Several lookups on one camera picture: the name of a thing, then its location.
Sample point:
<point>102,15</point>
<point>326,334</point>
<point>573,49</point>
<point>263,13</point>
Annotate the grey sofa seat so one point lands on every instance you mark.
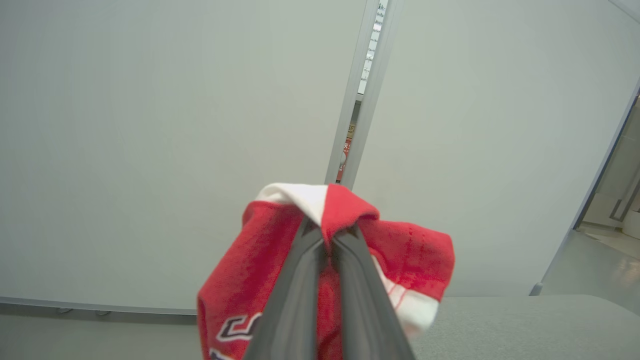
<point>525,327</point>

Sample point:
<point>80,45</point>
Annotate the red and white garment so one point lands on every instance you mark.
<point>240,280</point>

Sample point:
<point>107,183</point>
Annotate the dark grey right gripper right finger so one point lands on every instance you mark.
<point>367,310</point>

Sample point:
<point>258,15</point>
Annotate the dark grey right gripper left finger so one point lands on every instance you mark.
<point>292,305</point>

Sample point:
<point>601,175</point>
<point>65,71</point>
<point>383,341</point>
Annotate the red poster behind partitions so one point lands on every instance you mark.
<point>345,155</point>

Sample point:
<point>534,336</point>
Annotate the grey partition panel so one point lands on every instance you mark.
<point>170,150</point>
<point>480,150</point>

